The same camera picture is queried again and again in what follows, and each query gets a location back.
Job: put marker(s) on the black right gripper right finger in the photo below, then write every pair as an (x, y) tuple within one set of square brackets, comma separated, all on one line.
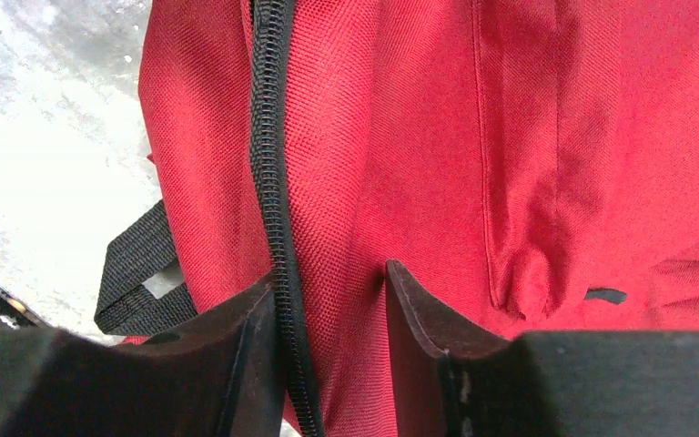
[(452, 378)]

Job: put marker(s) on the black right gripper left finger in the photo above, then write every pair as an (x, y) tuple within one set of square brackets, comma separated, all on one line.
[(218, 374)]

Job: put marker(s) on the red backpack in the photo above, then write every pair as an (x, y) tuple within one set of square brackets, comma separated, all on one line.
[(533, 164)]

